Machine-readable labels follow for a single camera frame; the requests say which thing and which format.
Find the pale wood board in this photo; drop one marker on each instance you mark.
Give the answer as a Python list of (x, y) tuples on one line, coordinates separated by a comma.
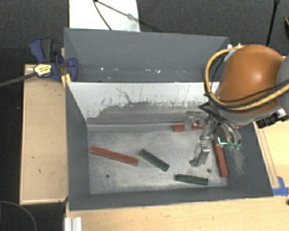
[(43, 133)]

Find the grey metal bin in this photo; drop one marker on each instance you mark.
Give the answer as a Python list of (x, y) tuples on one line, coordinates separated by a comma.
[(135, 138)]

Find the dark green flat block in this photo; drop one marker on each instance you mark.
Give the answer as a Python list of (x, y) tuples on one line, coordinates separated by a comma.
[(191, 179), (154, 159)]

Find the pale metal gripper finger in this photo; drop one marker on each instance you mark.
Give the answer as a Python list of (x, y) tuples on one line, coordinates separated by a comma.
[(193, 119), (202, 153)]

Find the red-brown flat block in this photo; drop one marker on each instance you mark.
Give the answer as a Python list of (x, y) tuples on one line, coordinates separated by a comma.
[(221, 160), (113, 155), (178, 128)]

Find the black cylinder on white bracket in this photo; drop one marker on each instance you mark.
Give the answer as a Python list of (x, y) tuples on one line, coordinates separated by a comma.
[(269, 121)]

